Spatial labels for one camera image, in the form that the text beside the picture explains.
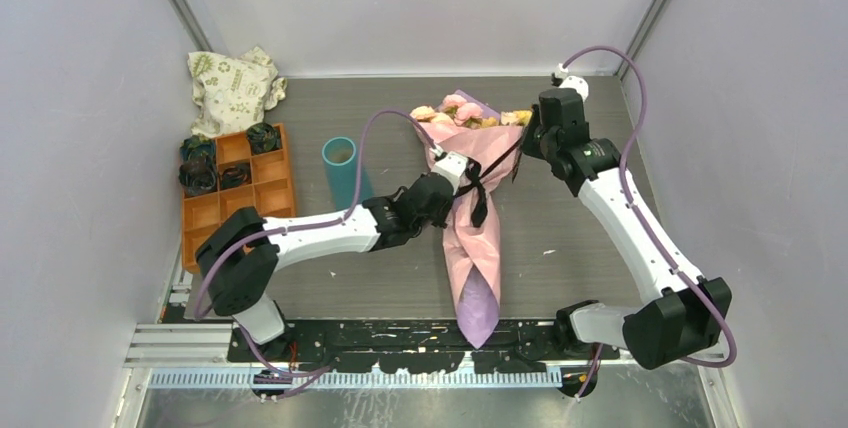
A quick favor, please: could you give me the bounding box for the cream printed cloth bag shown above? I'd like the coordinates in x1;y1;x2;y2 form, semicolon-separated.
187;46;288;138

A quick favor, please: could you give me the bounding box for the orange compartment tray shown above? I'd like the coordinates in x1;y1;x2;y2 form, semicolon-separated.
180;123;298;274

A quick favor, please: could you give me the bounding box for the aluminium rail frame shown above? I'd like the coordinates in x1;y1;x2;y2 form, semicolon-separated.
122;322;727;392

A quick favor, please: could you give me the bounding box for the teal cylindrical vase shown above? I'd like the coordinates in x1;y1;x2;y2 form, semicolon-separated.
321;137;359;210

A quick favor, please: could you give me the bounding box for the black ribbon gold lettering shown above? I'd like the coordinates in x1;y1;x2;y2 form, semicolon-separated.
454;140;521;228

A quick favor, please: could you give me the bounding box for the dark rolled fabric top-right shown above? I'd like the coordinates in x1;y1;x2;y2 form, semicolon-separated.
245;122;282;155

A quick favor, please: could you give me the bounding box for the pink paper flower bouquet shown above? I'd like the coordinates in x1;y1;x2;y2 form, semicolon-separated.
411;90;531;349

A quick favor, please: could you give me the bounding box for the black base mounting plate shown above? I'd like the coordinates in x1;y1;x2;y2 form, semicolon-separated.
259;318;597;375

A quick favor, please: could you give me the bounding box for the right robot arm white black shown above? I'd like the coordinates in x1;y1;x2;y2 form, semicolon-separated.
521;88;732;369

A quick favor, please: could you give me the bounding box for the dark rolled fabric middle-left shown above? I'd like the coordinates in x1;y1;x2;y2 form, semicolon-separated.
178;157;218;198

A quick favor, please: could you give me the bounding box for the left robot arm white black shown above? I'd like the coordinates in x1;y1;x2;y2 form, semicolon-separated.
195;171;461;361

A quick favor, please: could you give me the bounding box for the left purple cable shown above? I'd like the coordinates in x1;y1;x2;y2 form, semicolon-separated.
193;108;442;320

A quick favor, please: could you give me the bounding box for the dark rolled fabric center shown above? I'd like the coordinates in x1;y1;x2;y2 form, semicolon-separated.
219;162;252;190

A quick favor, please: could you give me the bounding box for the dark rolled fabric top-left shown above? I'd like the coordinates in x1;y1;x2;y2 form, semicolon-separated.
179;134;216;163

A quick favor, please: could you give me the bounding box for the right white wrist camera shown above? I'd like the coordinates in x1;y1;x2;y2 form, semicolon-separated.
551;64;590;101

